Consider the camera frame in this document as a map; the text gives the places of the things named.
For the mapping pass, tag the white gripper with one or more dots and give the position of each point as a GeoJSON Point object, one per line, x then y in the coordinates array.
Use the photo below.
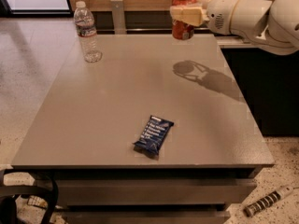
{"type": "Point", "coordinates": [218, 14]}

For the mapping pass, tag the red coke can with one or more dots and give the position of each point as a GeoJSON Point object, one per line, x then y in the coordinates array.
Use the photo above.
{"type": "Point", "coordinates": [181, 30]}

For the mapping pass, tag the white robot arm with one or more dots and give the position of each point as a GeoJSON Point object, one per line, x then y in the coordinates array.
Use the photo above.
{"type": "Point", "coordinates": [272, 26]}

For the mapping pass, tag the blue rxbar blueberry wrapper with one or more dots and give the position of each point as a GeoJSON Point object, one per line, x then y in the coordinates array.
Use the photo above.
{"type": "Point", "coordinates": [152, 137]}

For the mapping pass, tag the dark side cabinet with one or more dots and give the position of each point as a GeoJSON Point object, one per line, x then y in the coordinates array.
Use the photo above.
{"type": "Point", "coordinates": [270, 85]}

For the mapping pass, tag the clear plastic water bottle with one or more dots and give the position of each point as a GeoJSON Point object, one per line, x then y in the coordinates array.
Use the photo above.
{"type": "Point", "coordinates": [87, 34]}

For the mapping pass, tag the grey upper drawer front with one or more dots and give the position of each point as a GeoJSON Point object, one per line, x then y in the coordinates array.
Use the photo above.
{"type": "Point", "coordinates": [153, 191]}

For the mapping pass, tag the grey drawer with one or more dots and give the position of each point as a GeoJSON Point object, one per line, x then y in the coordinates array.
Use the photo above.
{"type": "Point", "coordinates": [153, 191]}
{"type": "Point", "coordinates": [179, 217]}

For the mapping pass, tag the grey lower drawer front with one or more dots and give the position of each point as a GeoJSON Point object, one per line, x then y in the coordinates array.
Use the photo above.
{"type": "Point", "coordinates": [179, 217]}

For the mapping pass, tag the left metal wall bracket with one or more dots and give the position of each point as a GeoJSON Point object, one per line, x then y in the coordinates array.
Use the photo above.
{"type": "Point", "coordinates": [118, 17]}

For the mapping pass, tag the horizontal metal rail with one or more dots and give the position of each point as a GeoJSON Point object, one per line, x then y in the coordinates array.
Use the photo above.
{"type": "Point", "coordinates": [150, 31]}

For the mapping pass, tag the black chair frame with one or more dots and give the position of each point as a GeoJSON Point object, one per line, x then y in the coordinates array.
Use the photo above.
{"type": "Point", "coordinates": [9, 195]}

